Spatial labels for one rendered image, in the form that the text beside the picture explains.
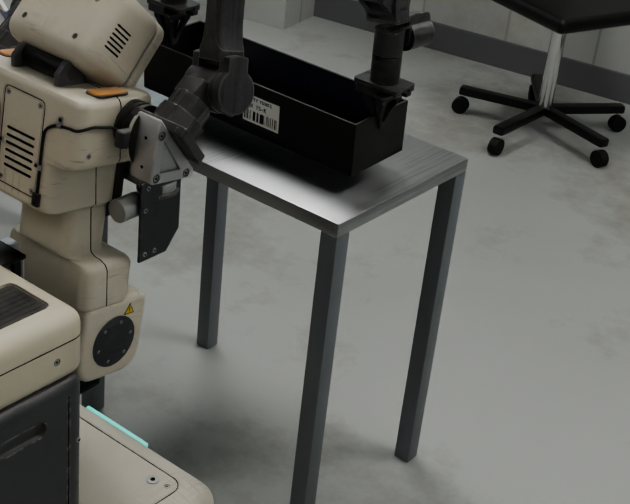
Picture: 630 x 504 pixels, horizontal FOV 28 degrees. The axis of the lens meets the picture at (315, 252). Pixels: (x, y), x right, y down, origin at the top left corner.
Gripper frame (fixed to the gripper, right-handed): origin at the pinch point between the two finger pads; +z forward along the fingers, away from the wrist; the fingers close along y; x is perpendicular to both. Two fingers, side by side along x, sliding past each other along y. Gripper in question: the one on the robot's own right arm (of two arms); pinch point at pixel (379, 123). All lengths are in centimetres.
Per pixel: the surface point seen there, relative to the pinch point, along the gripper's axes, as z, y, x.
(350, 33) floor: 100, 190, -252
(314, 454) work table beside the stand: 67, -6, 20
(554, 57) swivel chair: 68, 74, -223
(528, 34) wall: 84, 113, -276
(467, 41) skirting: 93, 139, -270
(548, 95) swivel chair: 83, 73, -223
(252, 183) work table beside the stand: 12.2, 15.2, 19.4
